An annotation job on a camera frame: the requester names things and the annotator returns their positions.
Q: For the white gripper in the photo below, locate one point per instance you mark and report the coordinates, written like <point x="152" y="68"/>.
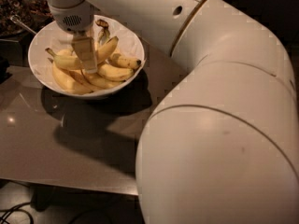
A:
<point x="74" y="20"/>

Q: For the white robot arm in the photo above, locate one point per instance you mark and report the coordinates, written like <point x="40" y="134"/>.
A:
<point x="222" y="146"/>

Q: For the spotted yellow banana right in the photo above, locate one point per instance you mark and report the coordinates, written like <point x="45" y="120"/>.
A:
<point x="122" y="61"/>

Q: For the white ceramic bowl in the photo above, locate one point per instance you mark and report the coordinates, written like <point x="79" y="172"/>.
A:
<point x="43" y="38"/>

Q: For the glass bowl with snacks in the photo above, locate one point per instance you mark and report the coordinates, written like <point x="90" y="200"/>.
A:
<point x="9" y="8"/>

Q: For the dark tray with food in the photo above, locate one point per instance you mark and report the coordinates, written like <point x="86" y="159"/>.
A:
<point x="40" y="10"/>

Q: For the metal spoon handle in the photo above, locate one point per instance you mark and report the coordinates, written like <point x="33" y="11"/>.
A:
<point x="17" y="21"/>

